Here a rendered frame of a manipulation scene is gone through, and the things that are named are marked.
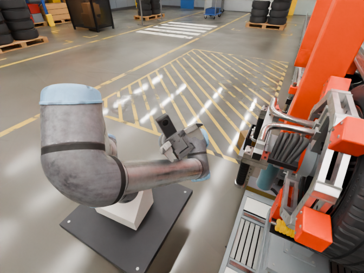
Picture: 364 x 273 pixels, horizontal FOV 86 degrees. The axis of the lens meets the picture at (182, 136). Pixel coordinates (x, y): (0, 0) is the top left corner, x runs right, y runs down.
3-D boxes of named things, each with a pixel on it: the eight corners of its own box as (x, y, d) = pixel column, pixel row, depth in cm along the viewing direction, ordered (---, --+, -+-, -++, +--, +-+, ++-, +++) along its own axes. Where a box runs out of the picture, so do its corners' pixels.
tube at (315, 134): (317, 167, 61) (333, 141, 54) (254, 148, 68) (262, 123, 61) (316, 136, 73) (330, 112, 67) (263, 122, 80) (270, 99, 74)
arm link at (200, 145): (205, 153, 95) (180, 156, 92) (201, 130, 97) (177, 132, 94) (212, 150, 86) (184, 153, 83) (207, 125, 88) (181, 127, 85)
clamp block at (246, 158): (265, 170, 70) (270, 160, 67) (240, 162, 73) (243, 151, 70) (268, 161, 74) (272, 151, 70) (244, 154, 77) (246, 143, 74)
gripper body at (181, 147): (197, 147, 66) (188, 146, 78) (183, 127, 65) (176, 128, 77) (179, 161, 65) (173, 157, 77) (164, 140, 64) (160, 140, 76)
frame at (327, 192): (291, 254, 78) (375, 157, 44) (273, 246, 80) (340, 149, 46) (298, 165, 116) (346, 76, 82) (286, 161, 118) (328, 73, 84)
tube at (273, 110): (316, 133, 75) (329, 109, 68) (264, 119, 82) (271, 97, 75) (316, 111, 87) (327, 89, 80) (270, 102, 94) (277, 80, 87)
